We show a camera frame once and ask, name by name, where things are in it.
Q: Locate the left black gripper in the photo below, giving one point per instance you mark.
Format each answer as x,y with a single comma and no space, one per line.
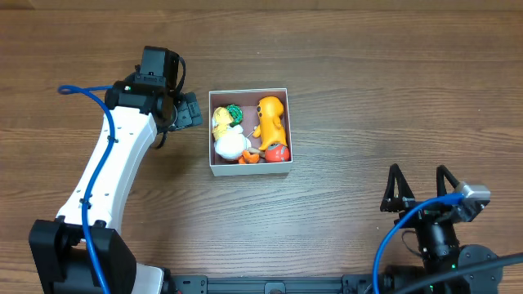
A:
190,113

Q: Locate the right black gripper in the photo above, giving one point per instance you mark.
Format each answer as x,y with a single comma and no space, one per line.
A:
419,207

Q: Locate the green round plastic toy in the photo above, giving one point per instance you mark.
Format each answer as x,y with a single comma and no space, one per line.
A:
236,113

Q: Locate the white plush duck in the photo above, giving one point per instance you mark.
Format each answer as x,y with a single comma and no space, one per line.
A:
229,141

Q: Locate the orange dinosaur toy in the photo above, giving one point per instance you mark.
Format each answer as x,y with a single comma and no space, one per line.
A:
270,128

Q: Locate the red ball toy with eye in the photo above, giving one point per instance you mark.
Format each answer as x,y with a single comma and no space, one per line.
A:
277,153

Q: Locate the white rattle drum toy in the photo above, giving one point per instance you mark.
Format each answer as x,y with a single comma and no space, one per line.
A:
253,150

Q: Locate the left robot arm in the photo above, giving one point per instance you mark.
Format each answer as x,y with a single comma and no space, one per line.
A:
81,250

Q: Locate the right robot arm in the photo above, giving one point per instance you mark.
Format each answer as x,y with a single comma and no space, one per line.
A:
447,265

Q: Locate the white box with pink interior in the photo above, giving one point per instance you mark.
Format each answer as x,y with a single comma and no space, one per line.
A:
247,101

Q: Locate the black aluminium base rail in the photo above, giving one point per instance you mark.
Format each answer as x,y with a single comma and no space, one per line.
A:
200,284

